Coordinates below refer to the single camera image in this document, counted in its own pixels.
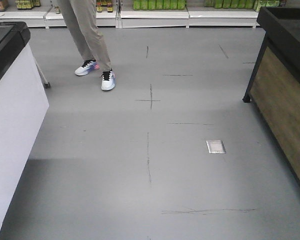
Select silver floor outlet plate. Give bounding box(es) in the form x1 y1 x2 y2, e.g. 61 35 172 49
206 140 226 154

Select person in grey trousers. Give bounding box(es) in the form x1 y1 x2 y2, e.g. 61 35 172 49
58 0 116 91

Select black wooden display stand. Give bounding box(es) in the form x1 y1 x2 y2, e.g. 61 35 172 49
243 7 300 185

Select white chest freezer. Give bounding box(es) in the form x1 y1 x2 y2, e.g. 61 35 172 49
0 21 49 231

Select white store shelving unit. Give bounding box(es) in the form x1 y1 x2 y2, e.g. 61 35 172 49
0 0 281 29

